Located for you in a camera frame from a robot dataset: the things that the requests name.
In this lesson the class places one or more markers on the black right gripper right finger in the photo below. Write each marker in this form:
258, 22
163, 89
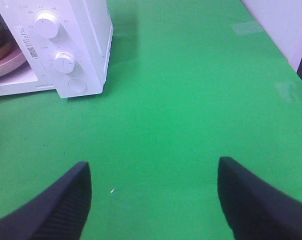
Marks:
253, 208

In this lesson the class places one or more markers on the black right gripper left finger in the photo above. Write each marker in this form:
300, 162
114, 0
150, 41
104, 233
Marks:
59, 212

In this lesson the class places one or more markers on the round door release button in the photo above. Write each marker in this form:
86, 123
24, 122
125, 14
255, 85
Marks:
77, 85

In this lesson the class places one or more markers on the white round knob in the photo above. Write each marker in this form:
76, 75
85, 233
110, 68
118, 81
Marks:
47, 25
64, 62

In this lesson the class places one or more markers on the pink round plate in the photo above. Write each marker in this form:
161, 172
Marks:
12, 61

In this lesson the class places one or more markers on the white microwave oven body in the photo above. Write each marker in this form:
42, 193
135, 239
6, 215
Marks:
86, 32

